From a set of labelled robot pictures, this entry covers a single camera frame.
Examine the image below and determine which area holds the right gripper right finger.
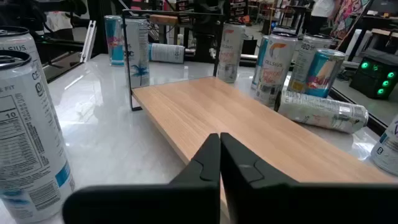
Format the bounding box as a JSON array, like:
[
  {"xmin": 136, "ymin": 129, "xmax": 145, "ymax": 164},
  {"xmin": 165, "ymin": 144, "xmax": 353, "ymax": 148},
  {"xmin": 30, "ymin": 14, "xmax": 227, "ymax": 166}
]
[{"xmin": 220, "ymin": 132, "xmax": 398, "ymax": 224}]

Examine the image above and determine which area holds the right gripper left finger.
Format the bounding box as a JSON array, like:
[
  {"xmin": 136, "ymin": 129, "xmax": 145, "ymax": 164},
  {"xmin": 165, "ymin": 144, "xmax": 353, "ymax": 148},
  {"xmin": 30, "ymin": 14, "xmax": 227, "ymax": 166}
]
[{"xmin": 62, "ymin": 133, "xmax": 221, "ymax": 224}]

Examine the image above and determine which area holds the black box with green lights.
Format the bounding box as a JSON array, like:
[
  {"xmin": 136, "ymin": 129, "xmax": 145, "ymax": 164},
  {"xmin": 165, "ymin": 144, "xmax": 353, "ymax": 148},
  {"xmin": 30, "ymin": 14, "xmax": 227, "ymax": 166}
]
[{"xmin": 348, "ymin": 55, "xmax": 398, "ymax": 101}]

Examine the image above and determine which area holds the person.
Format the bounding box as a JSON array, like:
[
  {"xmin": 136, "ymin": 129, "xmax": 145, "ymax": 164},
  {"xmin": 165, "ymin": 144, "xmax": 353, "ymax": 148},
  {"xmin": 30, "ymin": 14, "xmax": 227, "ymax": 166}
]
[{"xmin": 306, "ymin": 0, "xmax": 343, "ymax": 35}]

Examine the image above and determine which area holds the colourful poster board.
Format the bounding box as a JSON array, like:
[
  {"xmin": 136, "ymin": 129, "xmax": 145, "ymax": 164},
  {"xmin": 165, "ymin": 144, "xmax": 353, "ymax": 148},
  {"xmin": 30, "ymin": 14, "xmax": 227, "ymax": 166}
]
[{"xmin": 330, "ymin": 0, "xmax": 374, "ymax": 40}]

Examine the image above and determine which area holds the wooden shelf with black frame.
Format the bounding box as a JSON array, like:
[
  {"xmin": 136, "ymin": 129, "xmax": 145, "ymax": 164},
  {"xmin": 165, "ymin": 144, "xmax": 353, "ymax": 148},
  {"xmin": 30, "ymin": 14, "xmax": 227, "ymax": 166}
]
[{"xmin": 121, "ymin": 9, "xmax": 397, "ymax": 218}]

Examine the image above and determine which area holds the white metal bracket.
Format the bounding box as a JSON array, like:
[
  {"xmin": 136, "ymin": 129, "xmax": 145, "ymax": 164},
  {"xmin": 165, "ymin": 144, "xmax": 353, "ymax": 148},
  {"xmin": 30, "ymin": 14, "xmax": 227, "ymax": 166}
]
[{"xmin": 80, "ymin": 19, "xmax": 98, "ymax": 63}]

